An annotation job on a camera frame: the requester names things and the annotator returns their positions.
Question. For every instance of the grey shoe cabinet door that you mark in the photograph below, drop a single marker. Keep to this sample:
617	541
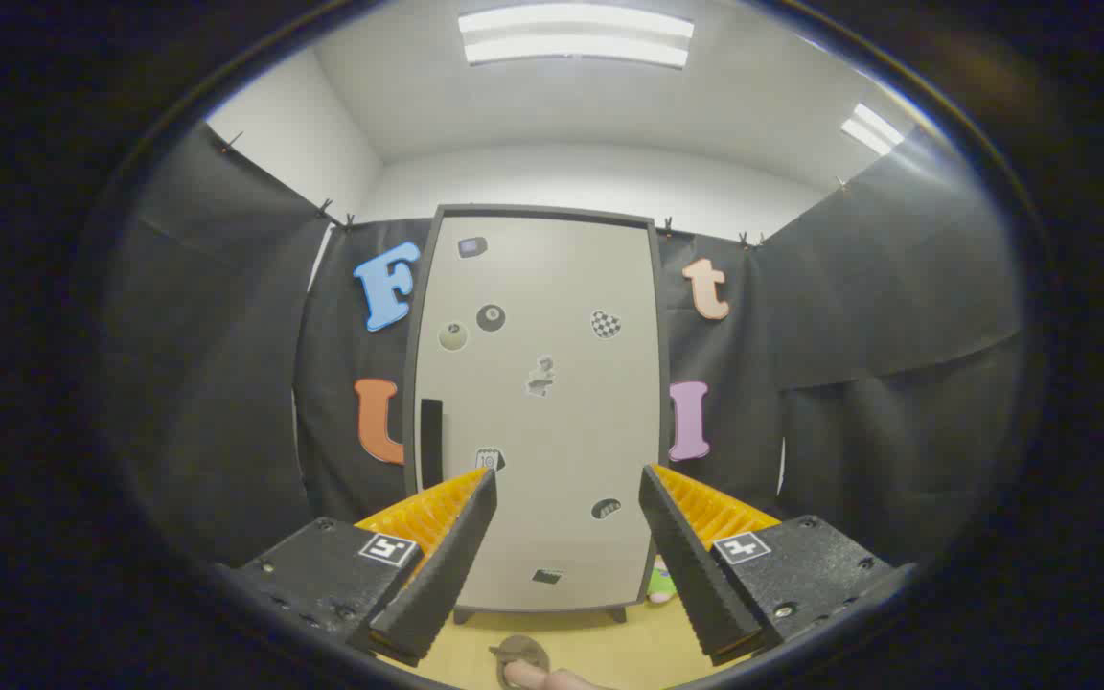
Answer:
552	287

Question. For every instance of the pink and green plush toy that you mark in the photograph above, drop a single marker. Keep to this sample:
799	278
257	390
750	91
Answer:
662	583

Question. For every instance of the grey shoe cabinet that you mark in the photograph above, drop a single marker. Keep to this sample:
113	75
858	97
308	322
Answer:
409	383

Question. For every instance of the large ceiling light panel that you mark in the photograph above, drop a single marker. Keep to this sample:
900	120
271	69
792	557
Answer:
576	34

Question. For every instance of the brown fuzzy shoe with bow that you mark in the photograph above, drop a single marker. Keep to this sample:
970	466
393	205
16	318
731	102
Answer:
518	650

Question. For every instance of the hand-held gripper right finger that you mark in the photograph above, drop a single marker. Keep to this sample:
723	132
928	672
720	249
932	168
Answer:
691	565

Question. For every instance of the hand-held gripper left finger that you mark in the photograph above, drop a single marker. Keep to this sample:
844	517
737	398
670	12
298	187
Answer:
442	565

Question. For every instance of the small ceiling light panel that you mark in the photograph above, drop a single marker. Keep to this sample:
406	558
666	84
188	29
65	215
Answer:
873	129

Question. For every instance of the black backdrop cloth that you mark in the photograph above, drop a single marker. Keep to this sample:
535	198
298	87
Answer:
897	335

